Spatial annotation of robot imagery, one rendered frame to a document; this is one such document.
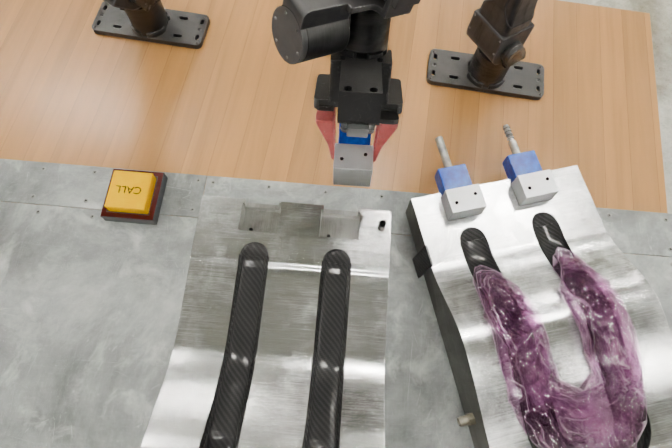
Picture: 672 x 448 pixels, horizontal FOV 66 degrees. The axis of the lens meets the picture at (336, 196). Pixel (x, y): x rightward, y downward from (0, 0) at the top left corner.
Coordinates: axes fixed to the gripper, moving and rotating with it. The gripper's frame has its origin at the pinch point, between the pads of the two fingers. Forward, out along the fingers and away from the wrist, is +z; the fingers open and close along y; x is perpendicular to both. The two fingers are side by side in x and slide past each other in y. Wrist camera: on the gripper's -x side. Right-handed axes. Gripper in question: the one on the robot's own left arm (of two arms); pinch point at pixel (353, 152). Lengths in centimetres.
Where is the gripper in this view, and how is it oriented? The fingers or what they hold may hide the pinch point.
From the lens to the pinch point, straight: 66.8
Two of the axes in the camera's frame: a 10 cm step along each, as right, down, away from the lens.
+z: -0.4, 7.8, 6.3
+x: 0.5, -6.3, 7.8
